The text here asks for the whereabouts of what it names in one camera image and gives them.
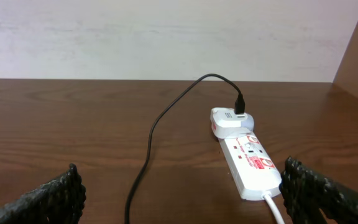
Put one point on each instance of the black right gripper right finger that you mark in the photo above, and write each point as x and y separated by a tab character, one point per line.
310	197

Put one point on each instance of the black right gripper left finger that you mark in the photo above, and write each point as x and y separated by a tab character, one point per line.
59	201

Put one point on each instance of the white USB charger adapter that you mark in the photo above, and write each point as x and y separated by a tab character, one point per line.
226	124

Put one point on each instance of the white power strip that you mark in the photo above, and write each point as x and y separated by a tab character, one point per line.
252	169

